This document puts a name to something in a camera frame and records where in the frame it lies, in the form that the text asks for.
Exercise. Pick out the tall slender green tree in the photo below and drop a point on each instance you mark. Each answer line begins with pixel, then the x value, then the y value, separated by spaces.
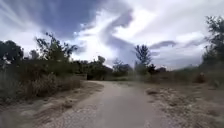
pixel 143 56

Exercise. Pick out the pale grey dirt path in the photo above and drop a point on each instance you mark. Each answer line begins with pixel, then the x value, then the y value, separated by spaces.
pixel 115 110

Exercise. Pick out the row of trees and bushes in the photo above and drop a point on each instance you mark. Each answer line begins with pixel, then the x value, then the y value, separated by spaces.
pixel 50 63

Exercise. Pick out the dry scrub bushes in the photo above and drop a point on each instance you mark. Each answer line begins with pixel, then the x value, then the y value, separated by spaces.
pixel 186 76

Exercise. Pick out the dry brown grass verge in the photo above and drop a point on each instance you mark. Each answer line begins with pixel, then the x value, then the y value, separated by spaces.
pixel 193 103
pixel 40 103

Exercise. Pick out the large green tree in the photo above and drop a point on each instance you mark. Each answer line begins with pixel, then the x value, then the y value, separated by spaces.
pixel 215 46

